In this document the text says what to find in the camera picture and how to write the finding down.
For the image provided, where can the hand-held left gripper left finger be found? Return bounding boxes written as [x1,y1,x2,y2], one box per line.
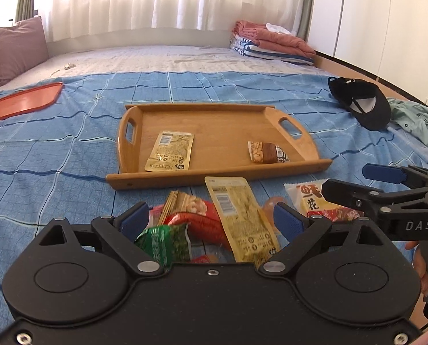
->
[38,201,164,278]

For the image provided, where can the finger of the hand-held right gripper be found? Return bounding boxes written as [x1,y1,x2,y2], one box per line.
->
[321,179,393,220]
[363,163,428,189]

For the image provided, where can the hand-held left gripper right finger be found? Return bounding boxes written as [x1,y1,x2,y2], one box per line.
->
[259,203,385,277]

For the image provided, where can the pink jelly cup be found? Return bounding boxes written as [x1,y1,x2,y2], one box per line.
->
[261,197,290,221]

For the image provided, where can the white snack packet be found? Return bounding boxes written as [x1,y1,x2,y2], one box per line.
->
[284,180,365,223]

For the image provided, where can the green snack packet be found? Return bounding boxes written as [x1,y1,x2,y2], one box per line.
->
[134,224,193,270]

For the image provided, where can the large yellow snack packet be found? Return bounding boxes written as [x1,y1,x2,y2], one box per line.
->
[204,176,281,264]

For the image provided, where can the large red snack packet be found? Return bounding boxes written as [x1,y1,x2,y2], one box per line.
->
[163,200,231,254]

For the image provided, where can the wooden tray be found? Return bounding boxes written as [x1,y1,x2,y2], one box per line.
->
[105,103,333,190]

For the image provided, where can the person's right hand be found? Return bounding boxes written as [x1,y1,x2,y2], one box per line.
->
[405,241,428,299]

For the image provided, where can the black cap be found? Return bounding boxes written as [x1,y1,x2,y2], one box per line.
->
[328,76,393,131]

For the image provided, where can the teal cloth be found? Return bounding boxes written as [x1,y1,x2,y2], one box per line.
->
[387,97,428,152]

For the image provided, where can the brown nut bar packet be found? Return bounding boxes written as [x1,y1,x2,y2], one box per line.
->
[248,141,290,164]

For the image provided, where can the small yellow snack packet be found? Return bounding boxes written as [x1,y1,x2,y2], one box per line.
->
[144,131,194,172]

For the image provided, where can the blue checked sheet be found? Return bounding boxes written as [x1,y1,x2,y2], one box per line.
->
[0,70,428,295]

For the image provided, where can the white wardrobe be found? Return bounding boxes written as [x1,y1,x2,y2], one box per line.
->
[307,0,428,106]

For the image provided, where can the white printed bedsheet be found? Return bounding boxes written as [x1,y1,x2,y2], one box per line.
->
[0,45,322,90]

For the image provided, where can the orange plastic tray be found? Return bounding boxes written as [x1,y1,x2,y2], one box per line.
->
[0,82,64,126]

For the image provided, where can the folded pink blanket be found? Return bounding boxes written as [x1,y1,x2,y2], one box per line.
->
[233,20,316,57]

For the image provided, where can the small white object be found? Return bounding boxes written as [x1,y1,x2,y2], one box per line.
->
[51,62,77,78]

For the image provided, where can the folded striped blanket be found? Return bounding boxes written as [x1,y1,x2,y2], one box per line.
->
[229,34,315,66]

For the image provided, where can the mauve pillow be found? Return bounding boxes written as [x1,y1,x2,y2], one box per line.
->
[0,16,50,89]

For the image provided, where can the white sheer curtain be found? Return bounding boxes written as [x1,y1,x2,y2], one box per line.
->
[31,0,308,42]

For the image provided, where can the wooden bed frame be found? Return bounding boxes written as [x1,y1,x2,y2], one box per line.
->
[314,51,428,106]

